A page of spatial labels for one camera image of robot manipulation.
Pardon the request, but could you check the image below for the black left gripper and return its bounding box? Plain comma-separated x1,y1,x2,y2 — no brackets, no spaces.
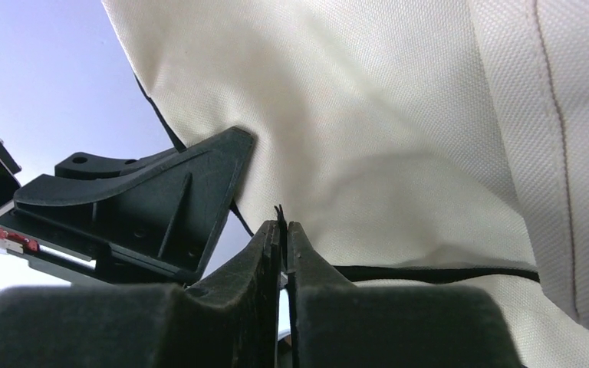
0,127,255,284

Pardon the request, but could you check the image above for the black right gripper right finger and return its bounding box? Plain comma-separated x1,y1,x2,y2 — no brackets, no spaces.
285,222,522,367

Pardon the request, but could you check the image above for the cream canvas backpack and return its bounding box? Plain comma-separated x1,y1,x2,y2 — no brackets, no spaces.
104,1,589,367

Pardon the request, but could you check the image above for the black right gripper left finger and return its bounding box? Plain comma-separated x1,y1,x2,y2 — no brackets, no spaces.
0,221,281,367

